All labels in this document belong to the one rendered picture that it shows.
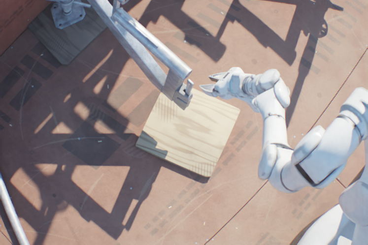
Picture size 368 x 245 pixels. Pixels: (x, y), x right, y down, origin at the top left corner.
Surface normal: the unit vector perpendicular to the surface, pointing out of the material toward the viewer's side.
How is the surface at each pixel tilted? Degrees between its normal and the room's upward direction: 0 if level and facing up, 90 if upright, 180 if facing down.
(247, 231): 0
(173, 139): 0
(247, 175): 0
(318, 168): 66
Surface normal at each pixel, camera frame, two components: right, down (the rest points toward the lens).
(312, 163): -0.62, 0.41
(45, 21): 0.11, -0.35
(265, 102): -0.62, -0.59
